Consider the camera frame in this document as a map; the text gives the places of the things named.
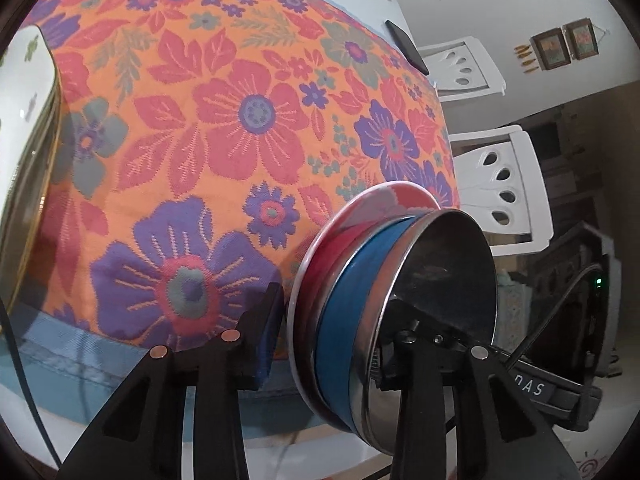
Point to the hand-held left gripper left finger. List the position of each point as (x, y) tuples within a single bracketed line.
[(265, 345)]

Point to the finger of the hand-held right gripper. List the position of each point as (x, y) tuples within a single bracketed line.
[(450, 330)]

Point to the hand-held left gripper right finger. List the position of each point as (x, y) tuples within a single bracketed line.
[(420, 375)]

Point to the blue steel bowl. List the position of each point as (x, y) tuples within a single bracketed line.
[(350, 320)]

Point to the red steel bowl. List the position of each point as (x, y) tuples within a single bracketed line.
[(340, 245)]

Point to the red steel saucer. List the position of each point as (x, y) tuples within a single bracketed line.
[(370, 200)]

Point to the large white floral plate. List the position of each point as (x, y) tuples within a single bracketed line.
[(25, 75)]

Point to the dark appliance with green light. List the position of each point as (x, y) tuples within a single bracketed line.
[(595, 310)]

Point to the white chair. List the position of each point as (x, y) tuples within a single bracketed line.
[(480, 85), (530, 195)]

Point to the orange floral tablecloth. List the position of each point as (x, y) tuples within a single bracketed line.
[(225, 110)]

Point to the black phone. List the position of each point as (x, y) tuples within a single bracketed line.
[(406, 45)]

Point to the yellow wall ornaments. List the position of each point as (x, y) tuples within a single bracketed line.
[(526, 58)]

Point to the framed wall picture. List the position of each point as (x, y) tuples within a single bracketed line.
[(551, 50), (581, 38)]

